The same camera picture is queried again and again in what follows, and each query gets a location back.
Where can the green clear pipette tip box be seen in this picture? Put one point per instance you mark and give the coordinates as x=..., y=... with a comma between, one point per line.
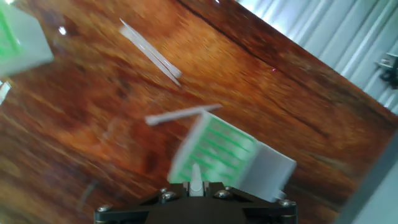
x=267, y=174
x=28, y=46

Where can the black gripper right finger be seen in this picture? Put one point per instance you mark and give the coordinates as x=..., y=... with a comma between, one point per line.
x=230, y=194

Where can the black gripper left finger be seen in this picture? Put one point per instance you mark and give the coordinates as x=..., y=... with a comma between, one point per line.
x=161, y=196

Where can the clear large pipette tip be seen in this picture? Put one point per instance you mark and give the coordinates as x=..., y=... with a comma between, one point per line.
x=180, y=114
x=136, y=42
x=161, y=57
x=196, y=180

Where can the glossy brown wooden board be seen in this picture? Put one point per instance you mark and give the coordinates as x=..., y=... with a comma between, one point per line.
x=93, y=109

